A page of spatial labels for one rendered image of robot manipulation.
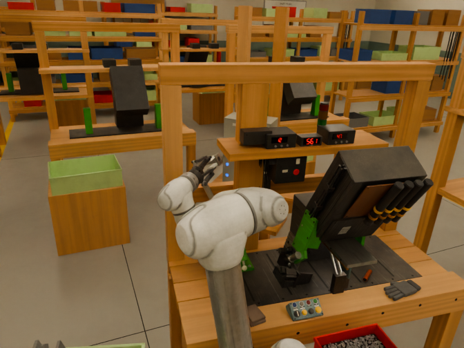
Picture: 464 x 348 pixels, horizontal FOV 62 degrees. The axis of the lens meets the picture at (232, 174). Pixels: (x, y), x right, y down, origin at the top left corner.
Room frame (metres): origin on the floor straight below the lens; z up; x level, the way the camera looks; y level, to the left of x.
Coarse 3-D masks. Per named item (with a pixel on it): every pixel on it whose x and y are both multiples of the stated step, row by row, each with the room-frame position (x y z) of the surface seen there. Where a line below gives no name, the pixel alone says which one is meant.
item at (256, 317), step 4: (252, 304) 1.39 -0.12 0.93; (248, 308) 1.36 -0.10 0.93; (252, 308) 1.37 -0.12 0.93; (256, 308) 1.37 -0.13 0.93; (248, 312) 1.34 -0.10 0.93; (252, 312) 1.34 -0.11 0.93; (256, 312) 1.34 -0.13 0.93; (260, 312) 1.34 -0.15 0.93; (252, 316) 1.31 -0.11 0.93; (256, 316) 1.32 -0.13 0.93; (260, 316) 1.32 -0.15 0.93; (264, 316) 1.32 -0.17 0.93; (252, 320) 1.29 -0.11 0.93; (256, 320) 1.29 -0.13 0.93; (260, 320) 1.31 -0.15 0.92; (264, 320) 1.31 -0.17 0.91; (252, 324) 1.29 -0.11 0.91; (256, 324) 1.29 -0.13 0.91
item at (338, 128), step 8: (272, 128) 1.93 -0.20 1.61; (280, 128) 1.93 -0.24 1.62; (288, 128) 1.94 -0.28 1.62; (320, 128) 1.99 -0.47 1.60; (328, 128) 1.96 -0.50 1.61; (336, 128) 1.97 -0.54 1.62; (344, 128) 1.98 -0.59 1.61; (352, 128) 1.98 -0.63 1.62; (272, 136) 1.82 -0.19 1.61; (280, 136) 1.83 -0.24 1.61; (288, 136) 1.84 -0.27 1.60; (328, 136) 1.91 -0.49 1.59; (336, 136) 1.92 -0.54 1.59; (344, 136) 1.94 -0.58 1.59; (352, 136) 1.95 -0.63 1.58; (264, 144) 1.84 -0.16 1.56; (272, 144) 1.82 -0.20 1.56; (280, 144) 1.83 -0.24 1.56; (288, 144) 1.85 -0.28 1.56; (328, 144) 1.91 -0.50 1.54
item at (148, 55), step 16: (48, 0) 7.60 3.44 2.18; (64, 0) 7.71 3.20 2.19; (96, 16) 7.80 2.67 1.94; (112, 16) 7.92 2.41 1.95; (128, 16) 8.04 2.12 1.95; (144, 16) 8.16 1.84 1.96; (160, 16) 8.29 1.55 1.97; (0, 32) 7.56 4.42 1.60; (16, 32) 7.35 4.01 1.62; (48, 32) 7.54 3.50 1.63; (64, 32) 7.66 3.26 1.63; (96, 32) 7.85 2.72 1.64; (112, 32) 7.98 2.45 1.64; (144, 32) 8.25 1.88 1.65; (160, 32) 8.33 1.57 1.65; (96, 48) 7.84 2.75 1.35; (112, 48) 7.97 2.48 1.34; (128, 48) 8.23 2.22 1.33; (144, 48) 8.35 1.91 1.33; (0, 64) 7.11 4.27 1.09; (64, 64) 7.54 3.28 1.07; (80, 64) 7.65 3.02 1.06; (96, 64) 7.77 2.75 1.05; (80, 80) 7.73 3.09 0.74; (96, 80) 8.00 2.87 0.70; (96, 96) 7.84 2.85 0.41; (112, 96) 7.95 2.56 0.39; (16, 112) 7.16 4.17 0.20; (32, 112) 7.27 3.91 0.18
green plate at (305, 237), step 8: (304, 216) 1.68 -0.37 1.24; (304, 224) 1.65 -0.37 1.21; (312, 224) 1.60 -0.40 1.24; (304, 232) 1.63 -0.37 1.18; (312, 232) 1.58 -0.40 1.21; (296, 240) 1.66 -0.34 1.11; (304, 240) 1.60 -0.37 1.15; (312, 240) 1.60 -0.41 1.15; (320, 240) 1.61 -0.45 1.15; (296, 248) 1.64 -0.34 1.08; (304, 248) 1.58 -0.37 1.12; (312, 248) 1.60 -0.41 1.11
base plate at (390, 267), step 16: (368, 240) 2.01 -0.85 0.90; (256, 256) 1.81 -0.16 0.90; (272, 256) 1.81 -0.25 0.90; (384, 256) 1.85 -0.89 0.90; (256, 272) 1.66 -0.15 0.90; (272, 272) 1.67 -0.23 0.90; (320, 272) 1.69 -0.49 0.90; (352, 272) 1.70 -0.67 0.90; (384, 272) 1.71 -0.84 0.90; (400, 272) 1.71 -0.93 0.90; (416, 272) 1.72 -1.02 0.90; (256, 288) 1.54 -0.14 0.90; (272, 288) 1.54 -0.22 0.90; (288, 288) 1.55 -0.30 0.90; (304, 288) 1.55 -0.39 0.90; (320, 288) 1.56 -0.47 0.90; (352, 288) 1.57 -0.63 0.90; (256, 304) 1.42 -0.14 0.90
